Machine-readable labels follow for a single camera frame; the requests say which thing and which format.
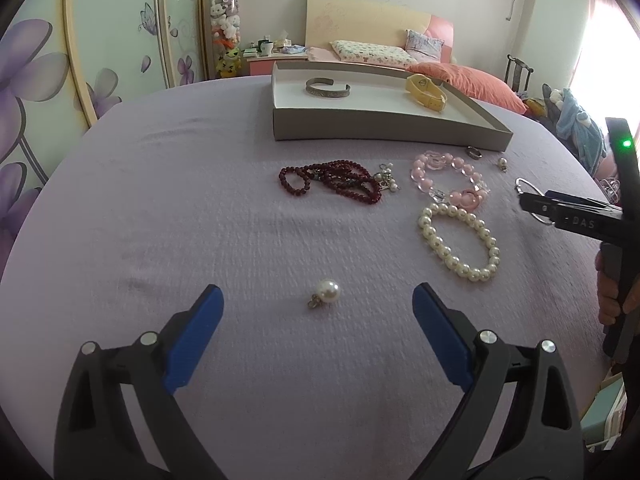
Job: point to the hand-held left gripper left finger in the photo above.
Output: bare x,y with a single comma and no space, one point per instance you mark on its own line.
195,340

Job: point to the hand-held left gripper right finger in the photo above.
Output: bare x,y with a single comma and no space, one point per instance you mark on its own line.
440,335

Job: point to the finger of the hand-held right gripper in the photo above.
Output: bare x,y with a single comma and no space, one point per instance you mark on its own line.
575,197
580,222

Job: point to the thin silver hoop bangle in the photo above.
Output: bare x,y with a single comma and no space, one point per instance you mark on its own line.
518,186

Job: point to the large pearl pendant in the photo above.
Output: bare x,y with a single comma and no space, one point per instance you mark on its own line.
328,290

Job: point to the small pearl cluster charm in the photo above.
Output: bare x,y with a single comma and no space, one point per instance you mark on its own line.
385,177

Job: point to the grey cardboard tray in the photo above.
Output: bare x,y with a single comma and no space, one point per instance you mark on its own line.
380,125

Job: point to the person's right hand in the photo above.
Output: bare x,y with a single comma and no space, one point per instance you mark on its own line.
607,300

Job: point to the blue plush robe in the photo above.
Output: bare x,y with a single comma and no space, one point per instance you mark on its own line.
580,130

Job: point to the small pearl earring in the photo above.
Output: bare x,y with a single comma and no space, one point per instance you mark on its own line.
502,162

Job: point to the grey plush toy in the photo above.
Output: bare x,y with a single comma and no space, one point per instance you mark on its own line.
552,96

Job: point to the dark wooden chair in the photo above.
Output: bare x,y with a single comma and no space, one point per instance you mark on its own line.
517,67

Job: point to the folded orange duvet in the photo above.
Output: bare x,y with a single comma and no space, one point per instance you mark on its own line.
475,85

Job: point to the teal storage box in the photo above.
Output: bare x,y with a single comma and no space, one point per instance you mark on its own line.
602,410

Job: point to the yellow wristwatch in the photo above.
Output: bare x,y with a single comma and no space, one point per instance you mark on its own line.
425,92

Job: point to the purple patterned pillow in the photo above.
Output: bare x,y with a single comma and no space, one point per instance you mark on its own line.
422,45

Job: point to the floral white pillow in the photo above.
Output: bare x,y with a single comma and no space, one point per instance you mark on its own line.
370,52

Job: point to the cream and pink headboard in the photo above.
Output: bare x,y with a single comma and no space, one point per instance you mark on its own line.
360,15

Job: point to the pink and white nightstand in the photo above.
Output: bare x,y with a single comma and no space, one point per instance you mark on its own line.
260,65

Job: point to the pink bed mattress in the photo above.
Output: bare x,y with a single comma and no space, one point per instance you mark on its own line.
320,54

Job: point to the white mug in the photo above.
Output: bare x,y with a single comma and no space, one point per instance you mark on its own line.
266,48

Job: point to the light blue cloth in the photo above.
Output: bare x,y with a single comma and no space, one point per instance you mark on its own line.
294,50

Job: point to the tissue box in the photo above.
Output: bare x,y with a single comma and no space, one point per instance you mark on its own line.
284,42

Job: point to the floral sliding door wardrobe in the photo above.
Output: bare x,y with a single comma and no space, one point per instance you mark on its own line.
115,35

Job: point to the clear tube of plush toys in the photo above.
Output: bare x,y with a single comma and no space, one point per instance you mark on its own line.
225,20

